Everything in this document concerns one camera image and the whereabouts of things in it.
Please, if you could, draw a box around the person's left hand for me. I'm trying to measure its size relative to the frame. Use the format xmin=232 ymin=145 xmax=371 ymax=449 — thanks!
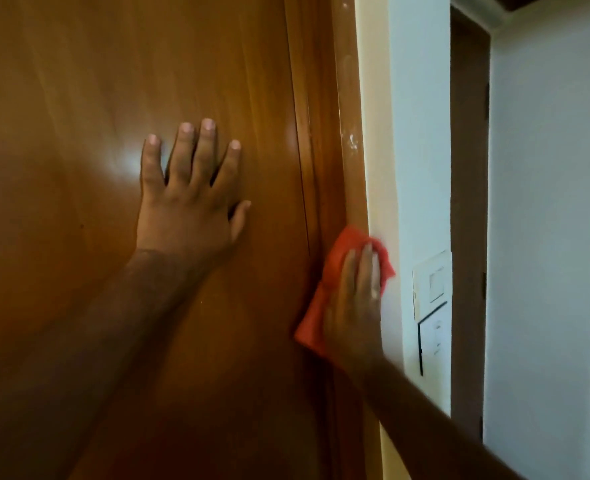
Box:
xmin=134 ymin=118 xmax=252 ymax=269

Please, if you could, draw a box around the person's right hand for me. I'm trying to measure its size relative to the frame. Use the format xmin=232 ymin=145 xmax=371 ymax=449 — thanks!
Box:
xmin=322 ymin=242 xmax=383 ymax=371

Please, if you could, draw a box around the orange cleaning cloth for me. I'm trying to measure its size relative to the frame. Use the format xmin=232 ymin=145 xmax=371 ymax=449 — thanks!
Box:
xmin=294 ymin=225 xmax=396 ymax=356

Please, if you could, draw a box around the person's right forearm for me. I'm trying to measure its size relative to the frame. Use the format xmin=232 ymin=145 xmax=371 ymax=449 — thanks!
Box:
xmin=331 ymin=356 xmax=528 ymax=480

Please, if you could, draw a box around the person's left forearm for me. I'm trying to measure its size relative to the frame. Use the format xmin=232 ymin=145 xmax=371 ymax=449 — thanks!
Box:
xmin=0 ymin=249 xmax=212 ymax=480

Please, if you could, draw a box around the brown wooden door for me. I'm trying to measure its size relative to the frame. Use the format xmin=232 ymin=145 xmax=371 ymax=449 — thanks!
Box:
xmin=0 ymin=0 xmax=328 ymax=480

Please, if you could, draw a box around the cream wall switch plate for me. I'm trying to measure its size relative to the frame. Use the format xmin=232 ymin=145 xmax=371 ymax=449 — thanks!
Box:
xmin=412 ymin=250 xmax=453 ymax=321

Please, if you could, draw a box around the black-edged white switch plate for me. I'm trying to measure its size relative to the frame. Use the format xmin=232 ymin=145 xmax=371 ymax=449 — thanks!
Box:
xmin=417 ymin=301 xmax=451 ymax=377

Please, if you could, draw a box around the brown wooden door frame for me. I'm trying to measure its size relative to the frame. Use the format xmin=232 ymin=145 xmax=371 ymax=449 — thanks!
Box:
xmin=282 ymin=0 xmax=386 ymax=480

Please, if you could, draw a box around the dark brown doorway frame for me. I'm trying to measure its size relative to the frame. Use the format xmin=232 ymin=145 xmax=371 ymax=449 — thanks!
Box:
xmin=450 ymin=5 xmax=491 ymax=441

